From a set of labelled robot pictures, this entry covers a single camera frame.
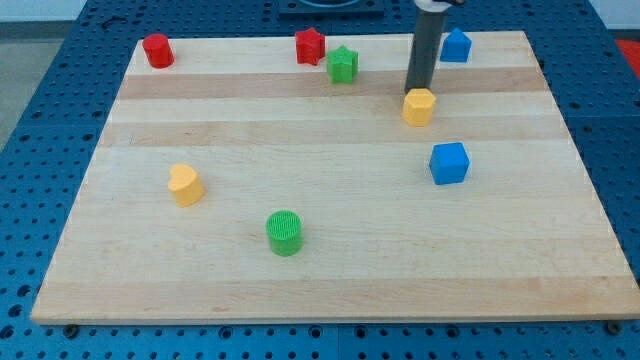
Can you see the green star block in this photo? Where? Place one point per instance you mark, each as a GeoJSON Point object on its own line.
{"type": "Point", "coordinates": [342, 64]}

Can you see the yellow hexagon block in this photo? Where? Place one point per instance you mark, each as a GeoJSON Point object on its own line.
{"type": "Point", "coordinates": [418, 107]}

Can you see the green cylinder block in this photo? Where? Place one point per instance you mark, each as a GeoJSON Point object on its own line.
{"type": "Point", "coordinates": [284, 231]}

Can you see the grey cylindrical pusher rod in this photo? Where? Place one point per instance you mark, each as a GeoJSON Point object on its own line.
{"type": "Point", "coordinates": [429, 26]}

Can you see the blue cube block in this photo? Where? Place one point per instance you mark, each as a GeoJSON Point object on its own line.
{"type": "Point", "coordinates": [449, 163]}

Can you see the yellow heart block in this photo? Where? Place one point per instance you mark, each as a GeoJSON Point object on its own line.
{"type": "Point", "coordinates": [185, 185]}

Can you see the blue pentagon block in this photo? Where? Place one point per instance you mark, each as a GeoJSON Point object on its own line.
{"type": "Point", "coordinates": [456, 47]}

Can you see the wooden board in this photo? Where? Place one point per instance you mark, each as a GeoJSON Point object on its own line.
{"type": "Point", "coordinates": [523, 238]}

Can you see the red star block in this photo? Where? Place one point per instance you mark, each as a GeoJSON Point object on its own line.
{"type": "Point", "coordinates": [310, 46]}

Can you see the red cylinder block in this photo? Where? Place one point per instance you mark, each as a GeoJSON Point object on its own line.
{"type": "Point", "coordinates": [158, 50]}

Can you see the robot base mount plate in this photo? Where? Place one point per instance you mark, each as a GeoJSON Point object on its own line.
{"type": "Point", "coordinates": [294, 9]}

